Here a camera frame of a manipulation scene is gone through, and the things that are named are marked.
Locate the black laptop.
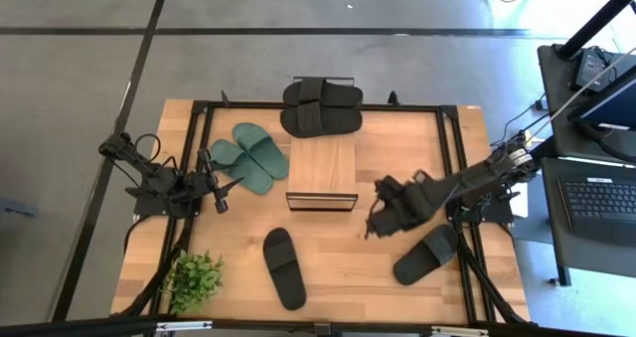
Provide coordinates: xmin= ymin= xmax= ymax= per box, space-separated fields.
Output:
xmin=556 ymin=175 xmax=636 ymax=250

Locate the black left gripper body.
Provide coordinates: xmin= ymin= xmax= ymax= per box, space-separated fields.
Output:
xmin=191 ymin=170 xmax=224 ymax=205

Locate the black slanted pole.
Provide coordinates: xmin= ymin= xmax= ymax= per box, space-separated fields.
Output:
xmin=555 ymin=0 xmax=636 ymax=61

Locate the white paper sheet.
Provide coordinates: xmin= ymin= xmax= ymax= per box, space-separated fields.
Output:
xmin=510 ymin=196 xmax=530 ymax=220

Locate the white cable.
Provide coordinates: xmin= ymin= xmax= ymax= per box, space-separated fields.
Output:
xmin=524 ymin=46 xmax=636 ymax=147

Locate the black slide sandal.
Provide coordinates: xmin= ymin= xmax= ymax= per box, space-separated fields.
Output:
xmin=261 ymin=227 xmax=308 ymax=312
xmin=281 ymin=77 xmax=365 ymax=108
xmin=392 ymin=223 xmax=460 ymax=287
xmin=279 ymin=101 xmax=364 ymax=140

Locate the black power adapter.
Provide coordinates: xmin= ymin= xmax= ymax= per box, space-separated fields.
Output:
xmin=574 ymin=47 xmax=616 ymax=92

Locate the black metal table frame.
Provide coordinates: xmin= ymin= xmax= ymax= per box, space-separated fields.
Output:
xmin=111 ymin=90 xmax=532 ymax=328

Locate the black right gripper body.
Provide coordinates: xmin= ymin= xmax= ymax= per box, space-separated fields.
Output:
xmin=395 ymin=175 xmax=451 ymax=229

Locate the grey floor object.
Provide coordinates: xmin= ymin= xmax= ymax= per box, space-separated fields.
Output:
xmin=0 ymin=197 xmax=40 ymax=220

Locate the black monitor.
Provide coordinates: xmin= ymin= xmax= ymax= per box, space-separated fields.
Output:
xmin=565 ymin=66 xmax=636 ymax=135

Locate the black rig beam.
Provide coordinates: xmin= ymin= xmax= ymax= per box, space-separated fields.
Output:
xmin=0 ymin=315 xmax=636 ymax=337

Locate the wooden shelf with black frame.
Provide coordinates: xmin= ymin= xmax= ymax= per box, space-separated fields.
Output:
xmin=283 ymin=76 xmax=360 ymax=213

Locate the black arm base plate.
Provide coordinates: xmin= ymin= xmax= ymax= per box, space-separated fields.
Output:
xmin=132 ymin=190 xmax=205 ymax=220
xmin=444 ymin=197 xmax=516 ymax=225

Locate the green artificial plant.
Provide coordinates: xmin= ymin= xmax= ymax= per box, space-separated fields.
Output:
xmin=162 ymin=249 xmax=226 ymax=316

